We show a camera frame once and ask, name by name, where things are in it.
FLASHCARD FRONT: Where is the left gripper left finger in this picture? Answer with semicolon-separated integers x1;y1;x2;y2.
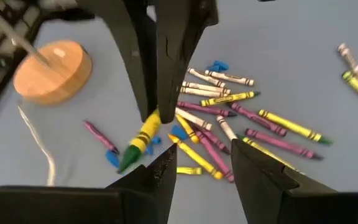
0;143;177;224

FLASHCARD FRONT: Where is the blue-grey table mat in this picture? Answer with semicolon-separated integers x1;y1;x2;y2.
0;0;358;224

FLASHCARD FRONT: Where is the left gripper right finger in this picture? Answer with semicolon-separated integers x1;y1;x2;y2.
231;139;358;224

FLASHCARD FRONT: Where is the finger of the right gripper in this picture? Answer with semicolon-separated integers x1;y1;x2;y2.
75;0;158;122
155;0;219;124

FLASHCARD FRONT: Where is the white-shade wooden-base table lamp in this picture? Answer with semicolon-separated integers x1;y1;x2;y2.
0;18;93;106

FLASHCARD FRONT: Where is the white lamp power cord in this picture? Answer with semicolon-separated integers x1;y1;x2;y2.
17;102;57;187

